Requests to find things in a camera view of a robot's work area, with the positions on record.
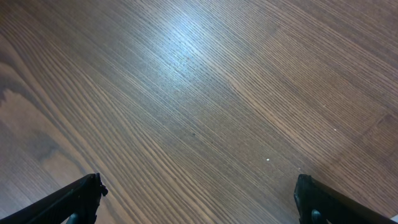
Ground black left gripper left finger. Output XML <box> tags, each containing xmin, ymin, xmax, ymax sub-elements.
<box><xmin>1</xmin><ymin>173</ymin><xmax>108</xmax><ymax>224</ymax></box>

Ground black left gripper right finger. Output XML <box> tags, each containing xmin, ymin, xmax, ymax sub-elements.
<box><xmin>294</xmin><ymin>174</ymin><xmax>397</xmax><ymax>224</ymax></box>

